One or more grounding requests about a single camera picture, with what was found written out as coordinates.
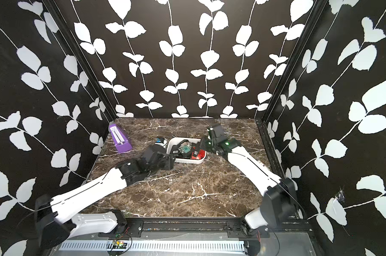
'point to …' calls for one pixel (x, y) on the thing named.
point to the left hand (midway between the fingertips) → (172, 156)
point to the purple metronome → (121, 143)
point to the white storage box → (185, 140)
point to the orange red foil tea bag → (200, 156)
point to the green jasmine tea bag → (185, 148)
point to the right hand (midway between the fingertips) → (197, 140)
